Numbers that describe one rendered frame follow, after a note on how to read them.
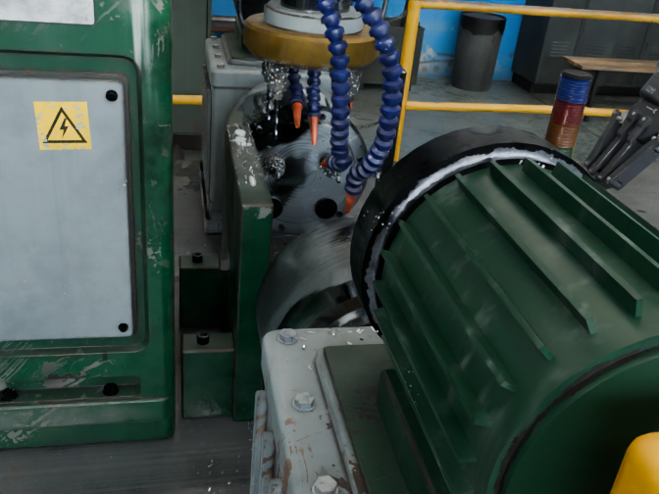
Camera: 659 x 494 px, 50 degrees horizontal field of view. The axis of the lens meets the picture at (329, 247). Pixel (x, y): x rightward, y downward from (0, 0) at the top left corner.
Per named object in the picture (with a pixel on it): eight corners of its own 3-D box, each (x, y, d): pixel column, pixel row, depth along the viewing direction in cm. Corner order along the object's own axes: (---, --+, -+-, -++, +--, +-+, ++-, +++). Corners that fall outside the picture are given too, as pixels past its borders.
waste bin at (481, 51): (481, 80, 638) (494, 12, 610) (499, 93, 604) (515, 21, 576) (441, 79, 628) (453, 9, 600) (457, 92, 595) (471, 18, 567)
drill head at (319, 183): (230, 259, 121) (235, 117, 109) (217, 168, 156) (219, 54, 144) (372, 257, 126) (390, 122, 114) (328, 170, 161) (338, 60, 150)
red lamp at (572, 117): (558, 125, 137) (564, 103, 135) (543, 117, 142) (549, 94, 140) (585, 126, 138) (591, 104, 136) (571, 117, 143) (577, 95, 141)
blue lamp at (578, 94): (564, 103, 135) (570, 80, 133) (549, 94, 140) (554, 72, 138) (591, 104, 136) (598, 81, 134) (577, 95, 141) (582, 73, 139)
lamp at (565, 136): (552, 148, 139) (558, 125, 137) (538, 137, 144) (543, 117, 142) (580, 148, 140) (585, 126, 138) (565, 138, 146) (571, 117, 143)
